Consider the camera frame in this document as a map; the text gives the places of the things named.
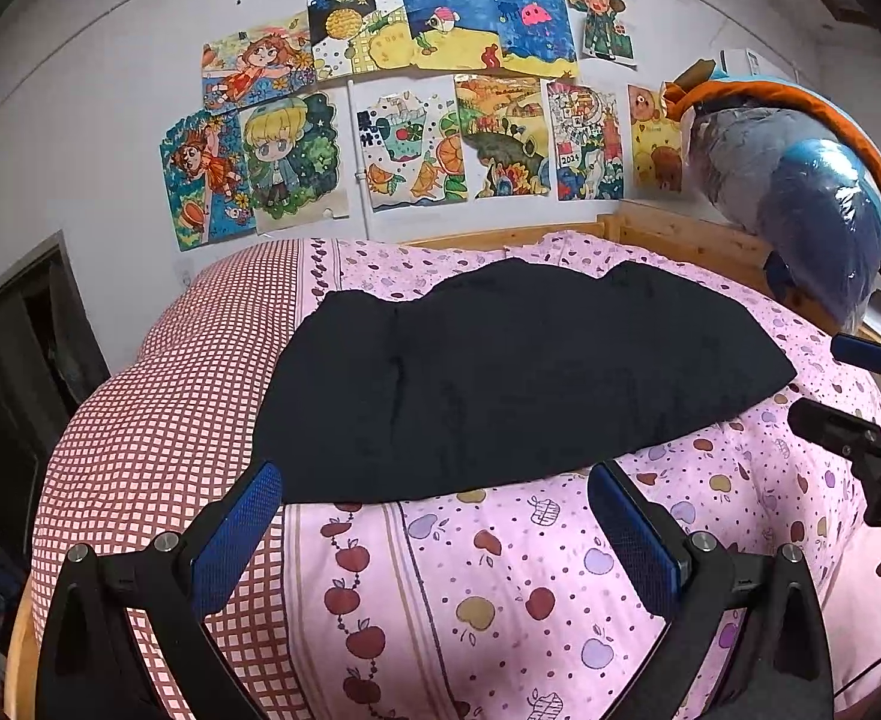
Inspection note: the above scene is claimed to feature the wooden bed frame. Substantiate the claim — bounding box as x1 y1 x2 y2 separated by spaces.
5 199 881 720

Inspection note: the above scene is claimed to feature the group of colourful wall drawings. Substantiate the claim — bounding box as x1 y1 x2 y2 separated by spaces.
159 0 687 253

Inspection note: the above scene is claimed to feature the dark doorway cabinet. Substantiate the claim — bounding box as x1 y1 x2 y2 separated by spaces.
0 231 112 563

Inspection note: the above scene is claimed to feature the black jacket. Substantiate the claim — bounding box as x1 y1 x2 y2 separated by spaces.
253 258 797 506

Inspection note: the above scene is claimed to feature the clear plastic bag of bedding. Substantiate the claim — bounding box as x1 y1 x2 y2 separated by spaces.
684 105 881 332

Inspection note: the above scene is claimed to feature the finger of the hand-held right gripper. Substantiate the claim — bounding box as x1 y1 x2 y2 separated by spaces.
831 334 881 377
787 399 881 466

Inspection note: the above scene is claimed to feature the white wall box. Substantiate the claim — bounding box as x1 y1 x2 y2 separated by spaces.
720 49 769 77

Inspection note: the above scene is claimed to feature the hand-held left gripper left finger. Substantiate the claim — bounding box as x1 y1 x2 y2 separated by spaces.
35 461 286 720

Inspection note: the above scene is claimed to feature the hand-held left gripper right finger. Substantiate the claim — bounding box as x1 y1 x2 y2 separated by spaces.
586 460 835 720

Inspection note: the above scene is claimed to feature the red checked blanket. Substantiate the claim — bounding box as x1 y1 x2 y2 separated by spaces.
31 240 317 720

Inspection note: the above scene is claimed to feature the black cable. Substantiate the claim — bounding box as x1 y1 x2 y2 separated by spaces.
834 645 881 698

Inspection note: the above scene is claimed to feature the pink apple print quilt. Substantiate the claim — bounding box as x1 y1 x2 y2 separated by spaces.
283 231 881 720

